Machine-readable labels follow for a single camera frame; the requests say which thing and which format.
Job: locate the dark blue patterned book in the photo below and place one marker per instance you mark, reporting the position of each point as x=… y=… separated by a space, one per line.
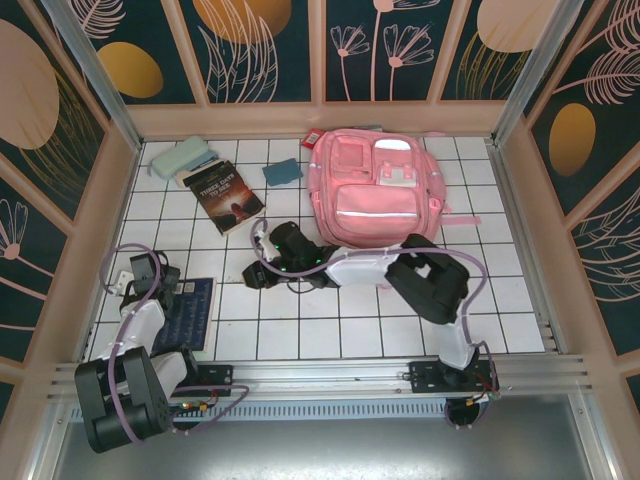
x=192 y=320

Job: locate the small blue pouch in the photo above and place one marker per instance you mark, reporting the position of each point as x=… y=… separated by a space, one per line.
x=282 y=172

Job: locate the dark Three Days book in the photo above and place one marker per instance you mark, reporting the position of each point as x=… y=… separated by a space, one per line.
x=225 y=200

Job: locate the pink backpack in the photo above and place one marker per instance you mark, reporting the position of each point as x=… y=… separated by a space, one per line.
x=375 y=200

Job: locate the red card packet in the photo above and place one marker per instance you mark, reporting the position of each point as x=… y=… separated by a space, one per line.
x=311 y=139

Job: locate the mint green pencil case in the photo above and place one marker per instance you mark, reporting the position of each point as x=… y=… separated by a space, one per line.
x=177 y=157

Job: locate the light blue stapler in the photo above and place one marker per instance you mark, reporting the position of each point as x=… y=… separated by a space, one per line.
x=204 y=160

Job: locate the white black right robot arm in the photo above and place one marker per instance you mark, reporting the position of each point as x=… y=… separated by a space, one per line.
x=430 y=280

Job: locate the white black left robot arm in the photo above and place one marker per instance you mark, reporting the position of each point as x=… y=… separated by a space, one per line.
x=125 y=400

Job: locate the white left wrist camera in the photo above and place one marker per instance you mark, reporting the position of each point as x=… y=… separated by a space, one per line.
x=121 y=281

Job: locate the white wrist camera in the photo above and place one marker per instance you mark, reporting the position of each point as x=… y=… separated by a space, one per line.
x=121 y=281
x=261 y=242

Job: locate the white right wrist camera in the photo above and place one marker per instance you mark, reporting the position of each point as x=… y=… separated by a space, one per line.
x=261 y=242

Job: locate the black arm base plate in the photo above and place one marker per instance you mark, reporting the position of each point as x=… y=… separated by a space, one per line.
x=220 y=377
x=425 y=380

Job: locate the aluminium mounting rail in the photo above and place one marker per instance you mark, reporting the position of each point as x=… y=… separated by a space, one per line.
x=320 y=375

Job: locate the wall panel single cream flower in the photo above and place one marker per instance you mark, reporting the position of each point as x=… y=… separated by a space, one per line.
x=25 y=260

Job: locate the aluminium corner post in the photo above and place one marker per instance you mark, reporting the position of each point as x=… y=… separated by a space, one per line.
x=525 y=75
x=100 y=85

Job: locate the wall panel pink flowers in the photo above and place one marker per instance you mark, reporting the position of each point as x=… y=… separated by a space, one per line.
x=380 y=75

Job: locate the wall panel yellow oval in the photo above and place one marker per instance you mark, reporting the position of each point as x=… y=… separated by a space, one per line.
x=130 y=70

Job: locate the wall panel large cream disc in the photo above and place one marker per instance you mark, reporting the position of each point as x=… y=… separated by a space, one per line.
x=30 y=90

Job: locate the aluminium side rail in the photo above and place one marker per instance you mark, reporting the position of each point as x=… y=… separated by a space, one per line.
x=520 y=240

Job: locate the wall panel orange disc feather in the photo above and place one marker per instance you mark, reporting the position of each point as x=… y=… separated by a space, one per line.
x=240 y=30

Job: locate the wall panel orange oval feather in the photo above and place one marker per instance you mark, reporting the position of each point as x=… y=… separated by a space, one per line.
x=575 y=135

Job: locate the wall panel cream disc grass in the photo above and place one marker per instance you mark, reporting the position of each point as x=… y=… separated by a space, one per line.
x=500 y=25

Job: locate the wall panel pink feathers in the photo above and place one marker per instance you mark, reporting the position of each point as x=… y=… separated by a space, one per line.
x=610 y=260

